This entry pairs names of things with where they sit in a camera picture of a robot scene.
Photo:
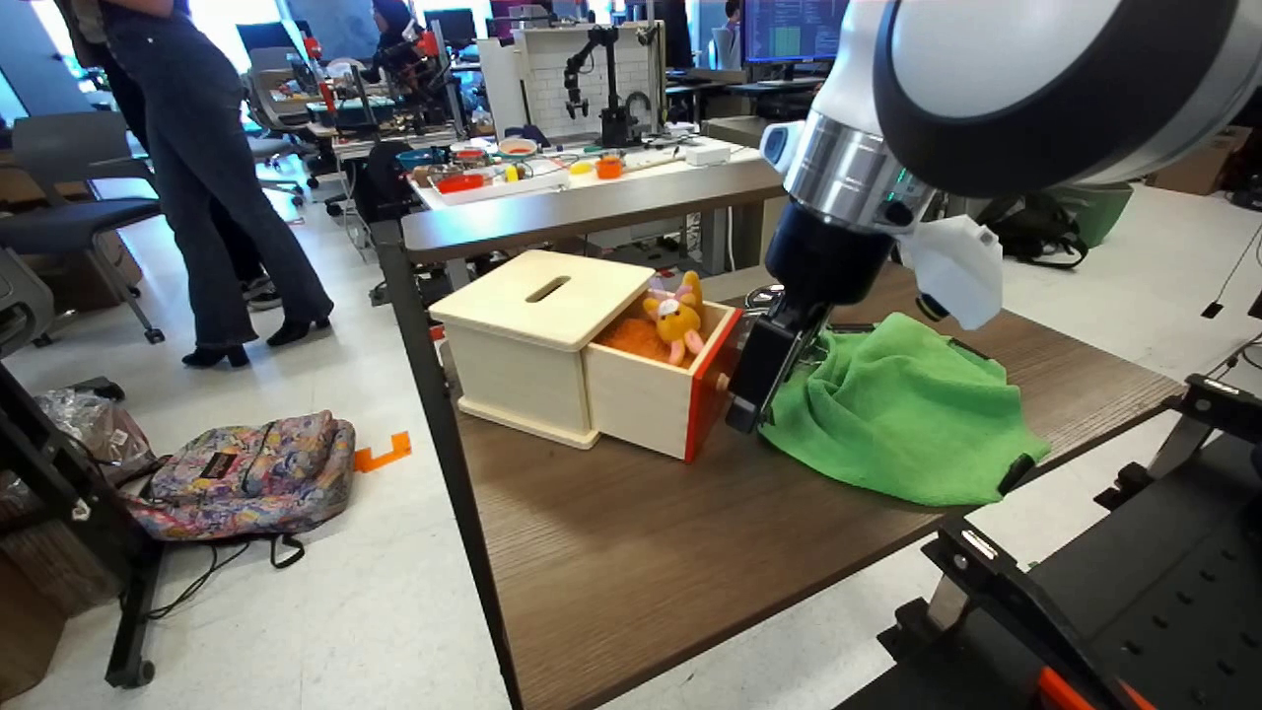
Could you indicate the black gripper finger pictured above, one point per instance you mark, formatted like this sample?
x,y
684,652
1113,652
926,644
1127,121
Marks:
x,y
795,348
751,380

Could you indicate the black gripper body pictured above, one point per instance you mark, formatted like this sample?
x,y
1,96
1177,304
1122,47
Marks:
x,y
830,260

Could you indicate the cream drawer with orange front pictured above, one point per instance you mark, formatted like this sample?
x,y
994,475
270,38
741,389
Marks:
x,y
638,401

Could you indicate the small black robot arm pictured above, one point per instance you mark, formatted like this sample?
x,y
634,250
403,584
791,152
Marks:
x,y
612,100

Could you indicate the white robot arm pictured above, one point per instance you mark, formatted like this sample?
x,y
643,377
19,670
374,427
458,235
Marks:
x,y
1051,81

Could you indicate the orange plush toy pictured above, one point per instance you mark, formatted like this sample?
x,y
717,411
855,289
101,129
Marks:
x,y
671,322

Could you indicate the green cloth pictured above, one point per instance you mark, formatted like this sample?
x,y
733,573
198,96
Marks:
x,y
910,415

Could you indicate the white table with toys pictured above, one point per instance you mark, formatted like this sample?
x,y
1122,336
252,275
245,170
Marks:
x,y
658,163

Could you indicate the black backpack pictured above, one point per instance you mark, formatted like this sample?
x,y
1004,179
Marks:
x,y
1040,239

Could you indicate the cream wooden box with slot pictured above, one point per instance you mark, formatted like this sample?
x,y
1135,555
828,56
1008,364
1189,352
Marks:
x,y
525,336

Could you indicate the long brown table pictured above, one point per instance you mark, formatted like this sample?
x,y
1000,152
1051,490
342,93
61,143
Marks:
x,y
592,208

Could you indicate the computer monitor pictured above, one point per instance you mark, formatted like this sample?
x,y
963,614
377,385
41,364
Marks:
x,y
791,29

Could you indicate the green bin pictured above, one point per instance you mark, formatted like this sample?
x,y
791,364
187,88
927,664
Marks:
x,y
1101,212

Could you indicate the white backboard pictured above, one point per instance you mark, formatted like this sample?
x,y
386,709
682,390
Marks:
x,y
546,81

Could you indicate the orange floor marker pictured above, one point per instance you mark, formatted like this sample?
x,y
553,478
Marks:
x,y
381,455

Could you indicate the brown cardboard box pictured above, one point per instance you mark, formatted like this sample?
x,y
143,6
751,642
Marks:
x,y
1210,168

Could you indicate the colourful patterned backpack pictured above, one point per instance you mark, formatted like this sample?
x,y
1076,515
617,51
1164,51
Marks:
x,y
252,475

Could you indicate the standing person in jeans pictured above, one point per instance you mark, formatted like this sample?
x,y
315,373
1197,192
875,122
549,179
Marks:
x,y
210,170

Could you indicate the black floor stand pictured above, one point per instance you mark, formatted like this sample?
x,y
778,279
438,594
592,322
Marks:
x,y
81,527

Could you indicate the dark office chair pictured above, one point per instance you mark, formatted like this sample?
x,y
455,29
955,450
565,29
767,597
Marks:
x,y
65,221

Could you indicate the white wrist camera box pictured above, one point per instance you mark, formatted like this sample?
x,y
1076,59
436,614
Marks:
x,y
955,269

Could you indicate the black robot mounting frame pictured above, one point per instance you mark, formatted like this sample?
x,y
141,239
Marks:
x,y
1156,603

